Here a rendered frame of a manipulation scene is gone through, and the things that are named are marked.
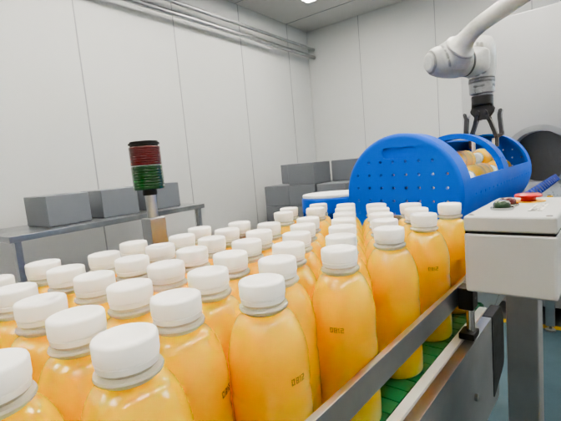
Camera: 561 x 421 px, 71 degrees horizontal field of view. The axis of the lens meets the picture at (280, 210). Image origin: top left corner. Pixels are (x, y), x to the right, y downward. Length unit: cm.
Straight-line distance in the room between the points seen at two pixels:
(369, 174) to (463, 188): 22
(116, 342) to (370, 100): 647
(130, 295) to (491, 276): 42
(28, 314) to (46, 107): 373
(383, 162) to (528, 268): 51
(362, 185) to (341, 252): 61
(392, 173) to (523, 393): 52
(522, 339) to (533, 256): 16
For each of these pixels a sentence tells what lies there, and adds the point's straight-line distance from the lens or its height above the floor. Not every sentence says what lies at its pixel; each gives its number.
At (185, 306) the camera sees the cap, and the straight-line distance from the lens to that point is 31.
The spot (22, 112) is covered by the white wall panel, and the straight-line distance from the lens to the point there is 399.
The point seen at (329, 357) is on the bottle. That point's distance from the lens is 44.
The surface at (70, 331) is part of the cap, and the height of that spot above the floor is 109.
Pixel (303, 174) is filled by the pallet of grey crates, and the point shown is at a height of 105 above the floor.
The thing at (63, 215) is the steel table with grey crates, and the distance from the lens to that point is 320.
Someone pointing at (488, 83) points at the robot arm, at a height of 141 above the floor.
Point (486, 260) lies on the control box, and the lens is 56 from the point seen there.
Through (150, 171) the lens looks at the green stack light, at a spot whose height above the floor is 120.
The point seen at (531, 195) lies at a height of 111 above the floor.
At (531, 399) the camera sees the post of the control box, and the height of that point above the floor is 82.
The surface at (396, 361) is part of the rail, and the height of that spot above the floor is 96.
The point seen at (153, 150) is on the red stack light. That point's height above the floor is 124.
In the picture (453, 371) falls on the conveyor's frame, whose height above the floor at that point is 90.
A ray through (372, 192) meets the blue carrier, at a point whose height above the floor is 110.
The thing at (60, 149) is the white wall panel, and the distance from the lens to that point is 405.
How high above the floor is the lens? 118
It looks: 6 degrees down
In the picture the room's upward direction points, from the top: 5 degrees counter-clockwise
